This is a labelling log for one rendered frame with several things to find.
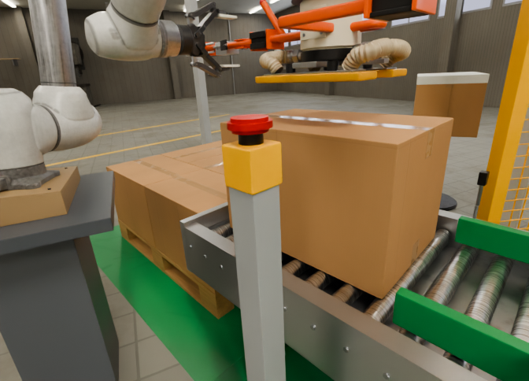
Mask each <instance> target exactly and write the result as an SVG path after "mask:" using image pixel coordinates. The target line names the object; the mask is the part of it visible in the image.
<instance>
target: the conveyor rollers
mask: <svg viewBox="0 0 529 381"><path fill-rule="evenodd" d="M211 231H214V232H216V233H217V234H219V235H221V236H223V237H225V238H226V237H227V238H226V239H228V240H230V241H232V242H234V235H233V228H231V227H230V222H228V223H226V224H223V225H221V226H219V227H216V228H214V229H213V230H211ZM229 235H230V236H229ZM450 240H451V234H450V233H449V232H448V231H447V230H445V229H439V230H437V231H436V232H435V237H434V238H433V239H432V240H431V242H430V243H429V244H428V245H427V247H426V248H425V249H424V251H423V252H422V253H421V254H420V255H419V256H418V258H417V259H416V260H415V261H414V262H413V263H412V265H411V266H410V267H409V268H408V269H407V271H406V272H405V273H404V274H403V276H402V277H401V278H400V279H399V280H398V281H397V282H396V283H395V285H394V286H393V287H392V288H391V290H390V291H389V292H388V293H387V295H386V296H385V297H384V298H383V299H380V298H375V299H374V301H373V302H372V303H371V304H370V305H369V306H368V307H367V308H366V309H365V311H363V313H364V314H366V315H368V316H370V317H371V318H373V319H375V320H378V321H379V322H380V323H382V324H384V323H385V322H386V320H387V319H388V318H389V316H390V315H391V314H392V312H393V311H394V301H395V294H396V292H397V291H398V290H399V288H400V287H404V288H406V289H408V290H411V289H412V288H413V286H414V285H415V284H416V282H417V281H418V280H419V278H420V277H421V276H422V275H423V274H424V273H425V271H426V270H427V269H428V267H429V266H430V265H431V263H432V262H433V261H434V260H435V258H436V257H437V256H438V255H439V254H440V253H441V251H442V250H443V249H444V247H445V246H446V244H447V243H448V242H449V241H450ZM479 251H480V249H477V248H475V247H472V246H467V245H465V244H462V245H461V247H460V248H459V250H458V251H457V252H456V253H455V255H454V256H453V258H452V259H451V261H450V262H449V263H448V265H447V266H446V267H445V269H444V270H443V272H442V273H441V275H440V276H439V277H438V278H437V280H436V281H435V283H434V284H433V286H432V287H431V289H430V290H429V291H428V292H427V294H426V295H425V297H426V298H429V299H431V300H433V301H436V302H437V303H440V304H442V305H445V306H447V305H448V303H449V301H450V299H451V298H452V296H453V294H454V293H455V291H456V289H457V288H458V286H459V285H460V283H461V281H462V279H463V278H464V276H465V275H466V273H467V271H468V270H469V268H470V267H471V265H472V263H473V261H474V260H475V258H476V256H477V255H478V253H479ZM514 262H515V260H513V259H511V258H508V257H503V256H501V255H498V254H495V255H494V258H493V259H492V261H491V263H490V265H489V267H488V269H487V270H486V273H485V275H484V277H483V279H482V281H481V283H480V284H479V286H478V288H477V290H476V292H475V294H474V296H473V298H472V300H471V302H470V304H469V306H468V308H467V310H466V311H465V313H464V314H465V315H467V316H470V317H472V318H474V319H476V320H479V321H481V322H483V323H485V324H488V325H489V324H490V321H491V319H492V316H493V315H494V311H495V309H496V307H497V304H498V301H499V299H500V297H501V294H502V291H503V290H504V287H505V284H506V282H507V279H508V277H509V274H510V272H511V270H512V267H513V264H514ZM311 267H312V266H311V265H309V264H306V263H304V262H302V261H300V260H298V259H296V258H295V259H293V260H292V261H291V262H289V263H288V264H286V265H284V266H283V267H282V269H283V270H285V271H287V272H289V273H290V274H292V275H294V276H297V277H299V276H300V275H301V274H302V273H303V272H305V271H306V270H308V269H309V268H311ZM335 279H336V278H335V277H334V276H331V275H329V274H327V273H326V272H322V271H321V270H318V271H316V272H315V273H313V274H312V275H311V276H310V277H309V278H308V279H306V280H305V281H306V282H307V283H309V284H311V285H313V286H315V287H316V288H318V289H320V290H323V289H324V288H325V287H326V286H328V285H329V284H330V283H331V282H332V281H334V280H335ZM363 293H364V291H363V290H360V289H358V288H356V287H354V286H352V285H350V284H348V283H344V284H343V285H342V286H341V287H340V288H339V289H337V291H336V292H334V293H333V295H332V296H333V297H334V298H337V299H338V300H340V301H342V302H344V303H346V304H347V305H352V304H353V303H354V302H355V301H356V300H357V299H358V298H359V297H360V296H361V295H362V294H363ZM399 333H401V334H403V335H404V336H406V337H408V338H410V339H412V340H413V341H415V342H418V343H419V344H421V345H423V344H424V343H425V341H426V340H424V339H422V338H421V337H419V336H417V335H414V334H413V333H411V332H409V331H407V330H405V329H404V328H402V329H401V330H400V332H399ZM511 335H513V336H515V337H517V338H520V339H522V340H524V341H526V342H529V277H528V280H527V284H526V286H525V290H524V293H523V297H522V299H521V303H520V307H519V309H518V312H517V315H516V319H515V322H514V324H513V328H512V332H511ZM443 357H445V358H447V359H449V360H450V361H452V362H454V363H456V364H458V365H460V366H461V367H463V368H466V369H467V370H469V371H471V369H472V364H469V363H468V362H466V361H463V360H461V359H460V358H459V357H456V356H454V355H452V354H451V353H448V352H447V351H445V353H444V354H443Z"/></svg>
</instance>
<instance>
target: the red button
mask: <svg viewBox="0 0 529 381"><path fill-rule="evenodd" d="M230 119H231V120H229V121H227V129H228V130H229V131H231V133H232V134H235V135H238V138H239V145H242V146H256V145H260V144H262V143H263V142H264V135H263V133H265V132H268V131H269V128H272V127H273V123H272V119H271V118H268V115H264V114H246V115H239V116H234V117H231V118H230Z"/></svg>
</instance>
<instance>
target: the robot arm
mask: <svg viewBox="0 0 529 381"><path fill-rule="evenodd" d="M165 3H166V0H110V3H109V5H108V7H107V8H106V11H100V12H96V13H94V14H92V15H90V16H89V17H87V18H86V19H85V21H84V27H85V35H86V39H87V43H88V45H89V47H90V48H91V49H92V50H93V51H94V53H95V54H97V55H98V56H100V57H104V58H108V59H113V60H118V61H146V60H149V59H151V58H162V57H176V56H177V55H190V56H192V62H191V63H190V65H191V67H196V68H199V69H201V70H202V71H204V72H206V73H208V74H210V75H211V76H213V77H215V78H220V77H221V76H222V75H221V73H222V72H225V71H230V67H240V65H219V64H218V63H217V62H216V61H215V60H214V59H213V58H212V57H211V56H210V55H209V54H208V51H207V50H206V49H205V35H204V34H203V31H204V30H205V29H206V27H207V26H208V25H209V23H210V22H211V21H212V20H213V18H217V19H225V20H234V19H237V16H232V15H226V11H224V10H219V9H217V8H216V3H215V2H210V3H208V4H206V5H204V6H203V7H201V8H200V9H197V10H195V11H194V12H190V13H185V15H184V16H185V17H186V18H187V22H188V25H184V24H175V23H174V22H173V21H171V20H159V18H160V15H161V12H162V10H163V9H164V7H165ZM28 5H29V10H30V16H31V25H32V31H33V35H34V41H35V50H36V56H37V61H38V66H39V76H40V81H41V85H38V86H37V88H36V89H35V90H34V92H33V99H32V101H31V99H30V98H29V97H28V96H27V95H26V94H24V93H23V92H21V91H18V90H16V89H13V88H0V191H11V190H31V189H37V188H40V187H41V186H42V185H43V184H44V183H46V182H48V181H49V180H51V179H53V178H54V177H56V176H59V175H60V174H61V173H60V171H59V170H46V166H45V163H44V160H43V154H47V153H48V152H52V151H61V150H69V149H73V148H76V147H79V146H83V145H85V144H87V143H89V142H91V141H92V140H94V139H95V138H96V137H97V136H98V135H99V134H100V132H101V130H102V119H101V117H100V115H99V113H98V111H97V110H96V108H95V107H93V105H91V104H90V102H89V100H88V98H87V94H86V93H85V92H84V91H83V90H82V89H81V88H80V87H77V86H76V75H75V69H74V62H73V56H72V44H71V37H70V31H69V24H68V12H67V5H66V0H28ZM208 10H210V12H209V13H208V14H207V15H206V17H205V18H204V19H203V20H202V22H201V23H200V24H199V25H198V26H196V25H195V24H193V21H194V20H195V19H196V17H198V16H200V15H202V14H203V13H205V12H207V11H208ZM197 56H200V57H202V58H203V59H204V60H205V61H206V62H207V63H208V64H209V65H210V66H211V67H212V68H210V67H209V66H207V65H205V64H203V63H201V62H200V61H199V60H198V59H197Z"/></svg>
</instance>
